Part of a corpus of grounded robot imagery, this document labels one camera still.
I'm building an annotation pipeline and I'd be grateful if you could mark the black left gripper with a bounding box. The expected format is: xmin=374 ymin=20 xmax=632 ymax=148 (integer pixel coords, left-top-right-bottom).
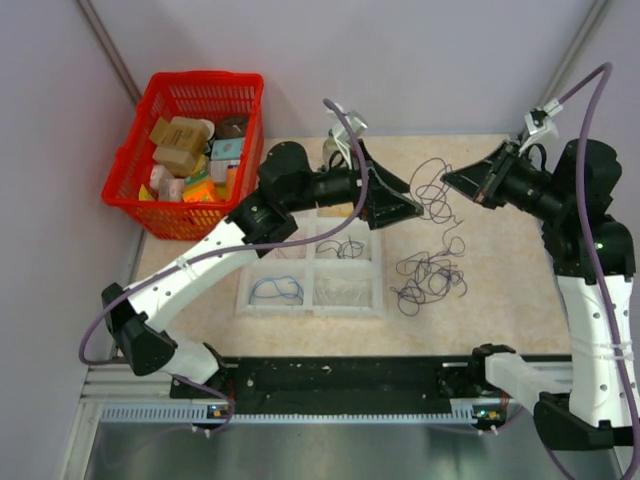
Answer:
xmin=286 ymin=141 xmax=424 ymax=231

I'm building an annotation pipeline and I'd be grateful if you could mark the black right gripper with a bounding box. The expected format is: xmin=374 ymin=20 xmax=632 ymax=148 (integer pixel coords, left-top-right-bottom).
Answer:
xmin=440 ymin=139 xmax=568 ymax=222

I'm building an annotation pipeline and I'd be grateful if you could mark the pink wire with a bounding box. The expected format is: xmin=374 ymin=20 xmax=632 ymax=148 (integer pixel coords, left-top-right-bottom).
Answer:
xmin=269 ymin=242 xmax=309 ymax=261

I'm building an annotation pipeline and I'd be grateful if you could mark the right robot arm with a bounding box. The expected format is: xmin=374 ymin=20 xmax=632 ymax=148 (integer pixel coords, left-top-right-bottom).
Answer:
xmin=441 ymin=140 xmax=639 ymax=451

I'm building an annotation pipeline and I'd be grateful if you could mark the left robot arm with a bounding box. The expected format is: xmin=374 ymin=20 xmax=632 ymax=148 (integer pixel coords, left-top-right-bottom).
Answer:
xmin=102 ymin=141 xmax=424 ymax=397

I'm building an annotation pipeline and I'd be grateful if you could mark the clear glass bottle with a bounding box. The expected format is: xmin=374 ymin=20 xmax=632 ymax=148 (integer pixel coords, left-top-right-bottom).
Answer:
xmin=321 ymin=130 xmax=345 ymax=171

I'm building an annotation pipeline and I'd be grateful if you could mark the white compartment organizer tray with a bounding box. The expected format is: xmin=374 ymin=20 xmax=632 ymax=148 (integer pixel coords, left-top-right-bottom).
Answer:
xmin=236 ymin=219 xmax=385 ymax=318

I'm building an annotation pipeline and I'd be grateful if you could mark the teal box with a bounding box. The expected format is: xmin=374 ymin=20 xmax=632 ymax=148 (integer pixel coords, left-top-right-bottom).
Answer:
xmin=210 ymin=137 xmax=245 ymax=161

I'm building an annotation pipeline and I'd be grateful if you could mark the orange carton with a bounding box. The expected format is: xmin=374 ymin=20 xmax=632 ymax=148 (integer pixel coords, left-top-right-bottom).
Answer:
xmin=182 ymin=178 xmax=221 ymax=203

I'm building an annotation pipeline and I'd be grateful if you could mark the red plastic basket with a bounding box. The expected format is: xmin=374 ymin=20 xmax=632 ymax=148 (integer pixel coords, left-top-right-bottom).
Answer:
xmin=102 ymin=70 xmax=264 ymax=241

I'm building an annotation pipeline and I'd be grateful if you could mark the brown cardboard box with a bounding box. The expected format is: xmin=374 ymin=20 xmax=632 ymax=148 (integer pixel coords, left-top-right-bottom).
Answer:
xmin=149 ymin=117 xmax=209 ymax=155

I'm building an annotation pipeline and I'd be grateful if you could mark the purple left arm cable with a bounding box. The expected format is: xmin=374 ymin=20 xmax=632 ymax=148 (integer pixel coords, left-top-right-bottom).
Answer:
xmin=77 ymin=98 xmax=371 ymax=431

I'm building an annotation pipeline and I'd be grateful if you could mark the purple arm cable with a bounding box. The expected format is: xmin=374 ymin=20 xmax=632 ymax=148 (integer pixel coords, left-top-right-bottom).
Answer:
xmin=77 ymin=98 xmax=371 ymax=431
xmin=542 ymin=62 xmax=640 ymax=476

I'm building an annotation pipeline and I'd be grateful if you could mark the dark purple wire in tray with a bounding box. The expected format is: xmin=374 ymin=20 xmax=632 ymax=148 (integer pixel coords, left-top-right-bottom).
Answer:
xmin=315 ymin=238 xmax=366 ymax=261

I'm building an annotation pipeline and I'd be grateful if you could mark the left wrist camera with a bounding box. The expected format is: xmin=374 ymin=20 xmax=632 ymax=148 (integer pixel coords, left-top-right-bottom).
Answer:
xmin=327 ymin=104 xmax=368 ymax=166

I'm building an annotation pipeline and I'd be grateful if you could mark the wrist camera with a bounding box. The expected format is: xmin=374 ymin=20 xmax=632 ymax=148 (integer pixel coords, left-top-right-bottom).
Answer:
xmin=519 ymin=98 xmax=563 ymax=154
xmin=327 ymin=104 xmax=368 ymax=166

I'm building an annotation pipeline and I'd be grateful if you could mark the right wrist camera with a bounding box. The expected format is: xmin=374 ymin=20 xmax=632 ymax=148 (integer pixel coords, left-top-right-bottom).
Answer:
xmin=519 ymin=98 xmax=563 ymax=154

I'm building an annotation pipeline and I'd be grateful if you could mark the tangled wire pile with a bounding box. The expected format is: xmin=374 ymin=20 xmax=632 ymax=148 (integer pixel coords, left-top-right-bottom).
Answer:
xmin=389 ymin=247 xmax=471 ymax=319

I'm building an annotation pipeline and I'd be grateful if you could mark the grey wire in tray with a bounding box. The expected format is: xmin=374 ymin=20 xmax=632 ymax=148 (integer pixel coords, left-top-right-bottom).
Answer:
xmin=317 ymin=277 xmax=374 ymax=306

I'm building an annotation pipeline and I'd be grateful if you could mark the blue wire in tray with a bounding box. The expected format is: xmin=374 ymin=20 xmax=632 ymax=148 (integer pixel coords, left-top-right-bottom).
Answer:
xmin=249 ymin=276 xmax=306 ymax=306

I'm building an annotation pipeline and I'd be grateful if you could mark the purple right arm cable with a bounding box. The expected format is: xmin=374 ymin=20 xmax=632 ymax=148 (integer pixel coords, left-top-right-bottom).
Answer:
xmin=542 ymin=62 xmax=640 ymax=476

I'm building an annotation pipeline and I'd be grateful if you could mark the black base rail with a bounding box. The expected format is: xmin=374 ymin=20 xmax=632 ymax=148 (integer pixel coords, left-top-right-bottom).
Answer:
xmin=169 ymin=354 xmax=551 ymax=415

